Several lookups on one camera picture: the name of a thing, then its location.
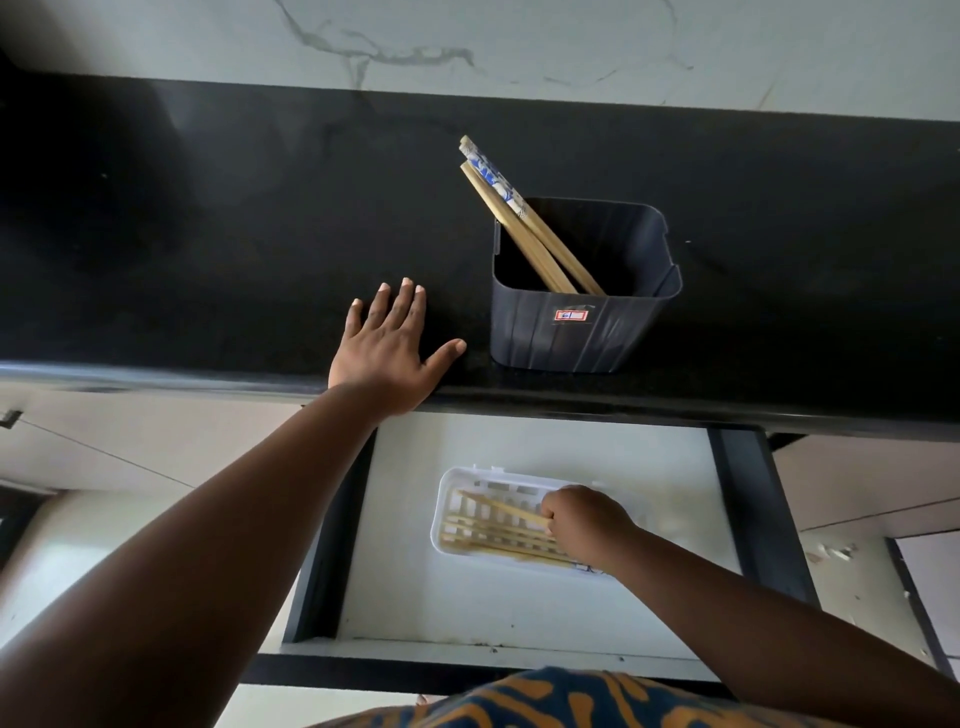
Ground blue orange patterned garment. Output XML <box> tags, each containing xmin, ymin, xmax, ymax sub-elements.
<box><xmin>303</xmin><ymin>667</ymin><xmax>849</xmax><ymax>728</ymax></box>

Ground person's right forearm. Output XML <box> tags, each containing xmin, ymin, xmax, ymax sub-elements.
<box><xmin>611</xmin><ymin>524</ymin><xmax>960</xmax><ymax>728</ymax></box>

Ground dark grey plastic container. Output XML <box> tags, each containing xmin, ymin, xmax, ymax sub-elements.
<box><xmin>489</xmin><ymin>196</ymin><xmax>684</xmax><ymax>375</ymax></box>

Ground black framed panel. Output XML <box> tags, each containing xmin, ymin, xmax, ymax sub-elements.
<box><xmin>886</xmin><ymin>530</ymin><xmax>960</xmax><ymax>682</ymax></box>
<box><xmin>0</xmin><ymin>483</ymin><xmax>52</xmax><ymax>573</ymax></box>

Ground person's left forearm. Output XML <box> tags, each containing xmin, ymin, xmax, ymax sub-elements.
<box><xmin>0</xmin><ymin>382</ymin><xmax>399</xmax><ymax>728</ymax></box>

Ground beige drawer with black handle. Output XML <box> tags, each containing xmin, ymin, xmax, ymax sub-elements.
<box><xmin>239</xmin><ymin>410</ymin><xmax>823</xmax><ymax>699</ymax></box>

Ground white plastic drawer tray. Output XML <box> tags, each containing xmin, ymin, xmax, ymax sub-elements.
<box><xmin>429</xmin><ymin>464</ymin><xmax>650</xmax><ymax>579</ymax></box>

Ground person's left hand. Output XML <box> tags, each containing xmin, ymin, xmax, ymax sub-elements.
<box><xmin>327</xmin><ymin>277</ymin><xmax>468</xmax><ymax>419</ymax></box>

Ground person's right hand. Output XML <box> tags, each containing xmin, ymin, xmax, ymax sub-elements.
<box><xmin>539</xmin><ymin>484</ymin><xmax>645</xmax><ymax>577</ymax></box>

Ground beige cabinet door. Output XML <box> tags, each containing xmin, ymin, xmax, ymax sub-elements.
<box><xmin>18</xmin><ymin>378</ymin><xmax>305</xmax><ymax>493</ymax></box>
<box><xmin>0</xmin><ymin>408</ymin><xmax>193</xmax><ymax>498</ymax></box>
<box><xmin>772</xmin><ymin>433</ymin><xmax>960</xmax><ymax>535</ymax></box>

